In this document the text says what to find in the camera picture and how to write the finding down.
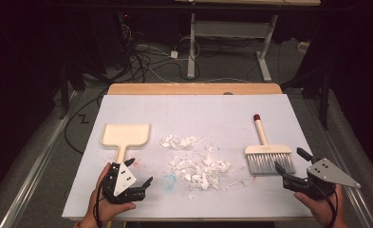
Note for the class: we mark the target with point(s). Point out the white table mat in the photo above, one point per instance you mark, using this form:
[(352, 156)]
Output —
[(206, 117)]

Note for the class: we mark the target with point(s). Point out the wooden table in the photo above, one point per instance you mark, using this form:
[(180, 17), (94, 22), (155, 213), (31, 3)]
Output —
[(190, 88)]

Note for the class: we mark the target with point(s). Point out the person's left hand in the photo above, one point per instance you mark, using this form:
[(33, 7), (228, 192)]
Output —
[(106, 210)]

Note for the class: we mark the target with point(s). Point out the aluminium rail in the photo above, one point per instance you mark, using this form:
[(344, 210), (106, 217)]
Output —
[(35, 167), (348, 180)]

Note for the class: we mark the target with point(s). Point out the small white box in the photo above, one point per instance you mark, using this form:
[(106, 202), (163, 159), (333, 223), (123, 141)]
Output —
[(303, 47)]

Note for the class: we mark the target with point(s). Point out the black metal stand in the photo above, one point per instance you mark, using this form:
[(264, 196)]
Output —
[(64, 95), (324, 101)]

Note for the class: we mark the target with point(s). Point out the white power adapter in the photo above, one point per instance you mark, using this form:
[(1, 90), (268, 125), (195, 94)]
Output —
[(174, 54)]

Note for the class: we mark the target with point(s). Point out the pile of white paper scraps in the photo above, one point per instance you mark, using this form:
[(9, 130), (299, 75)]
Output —
[(203, 171)]

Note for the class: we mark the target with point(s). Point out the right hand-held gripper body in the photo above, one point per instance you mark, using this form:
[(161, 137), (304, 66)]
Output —
[(325, 172)]

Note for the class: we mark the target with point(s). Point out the cream plastic dustpan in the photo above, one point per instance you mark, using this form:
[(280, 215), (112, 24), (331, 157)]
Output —
[(125, 134)]

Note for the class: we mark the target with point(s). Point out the white-legged desk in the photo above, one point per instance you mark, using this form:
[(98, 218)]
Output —
[(192, 47)]

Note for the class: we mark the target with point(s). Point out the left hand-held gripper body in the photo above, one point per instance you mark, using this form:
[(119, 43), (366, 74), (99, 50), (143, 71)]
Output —
[(124, 179)]

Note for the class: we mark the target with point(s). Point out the person's right hand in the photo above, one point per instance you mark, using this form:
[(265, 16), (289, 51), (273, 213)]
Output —
[(323, 209)]

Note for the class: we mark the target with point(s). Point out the cream brush with grey bristles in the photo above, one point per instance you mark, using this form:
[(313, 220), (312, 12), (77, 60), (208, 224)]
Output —
[(268, 149)]

